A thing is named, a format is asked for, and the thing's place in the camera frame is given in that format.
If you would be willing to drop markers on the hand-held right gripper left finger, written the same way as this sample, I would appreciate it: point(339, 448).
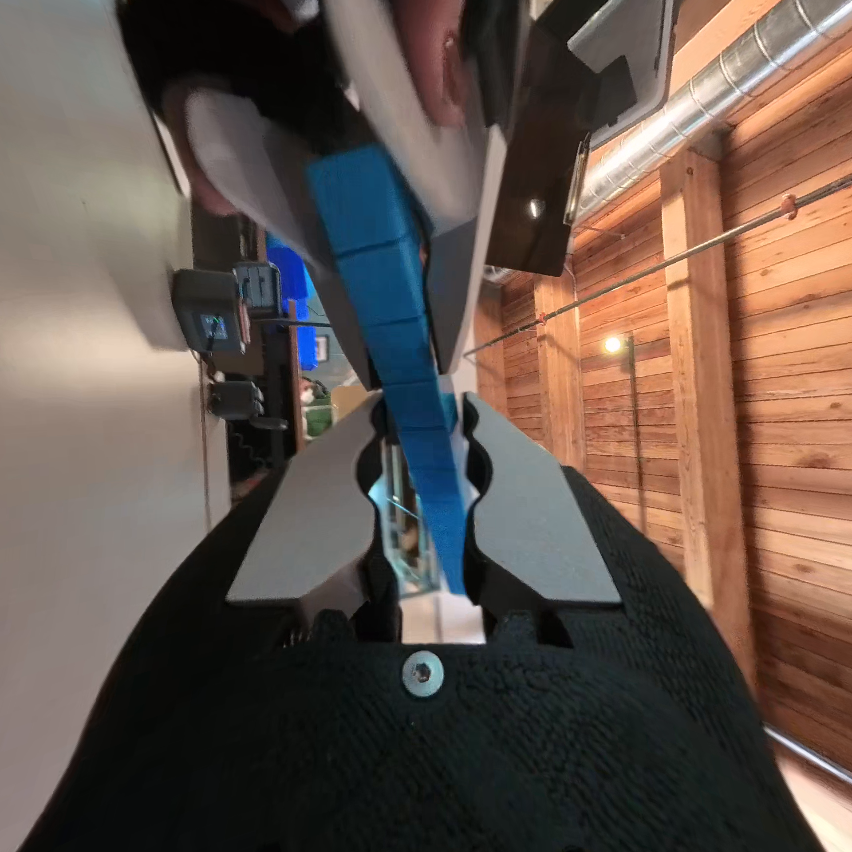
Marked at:
point(306, 532)

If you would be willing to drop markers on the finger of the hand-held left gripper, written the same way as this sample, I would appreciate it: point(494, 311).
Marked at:
point(459, 199)
point(246, 160)

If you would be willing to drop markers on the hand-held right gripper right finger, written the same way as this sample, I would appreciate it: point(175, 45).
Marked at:
point(546, 532)

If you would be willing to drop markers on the light blue segmented bar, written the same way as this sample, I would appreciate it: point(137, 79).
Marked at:
point(386, 279)

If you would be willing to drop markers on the person's left hand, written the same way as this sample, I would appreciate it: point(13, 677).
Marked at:
point(436, 66)

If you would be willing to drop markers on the wood-framed mirror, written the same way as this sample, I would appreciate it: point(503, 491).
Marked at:
point(539, 186)

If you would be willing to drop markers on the small blue bin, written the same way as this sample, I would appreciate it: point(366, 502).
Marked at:
point(296, 279)

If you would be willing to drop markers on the black case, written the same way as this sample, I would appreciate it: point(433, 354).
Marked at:
point(258, 289)

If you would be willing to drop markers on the black ceiling pole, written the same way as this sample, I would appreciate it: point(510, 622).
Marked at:
point(637, 432)

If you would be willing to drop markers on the black charger device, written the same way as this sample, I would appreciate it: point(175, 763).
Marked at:
point(243, 406)

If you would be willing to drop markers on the black device with screen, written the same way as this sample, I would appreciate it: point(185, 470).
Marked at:
point(210, 313)

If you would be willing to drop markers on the ceiling spot lamp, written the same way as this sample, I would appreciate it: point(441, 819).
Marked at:
point(611, 344)

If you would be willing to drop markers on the metal ceiling rod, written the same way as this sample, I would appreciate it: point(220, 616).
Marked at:
point(665, 259)

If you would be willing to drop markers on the metal air duct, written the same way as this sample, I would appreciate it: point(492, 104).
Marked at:
point(699, 113)

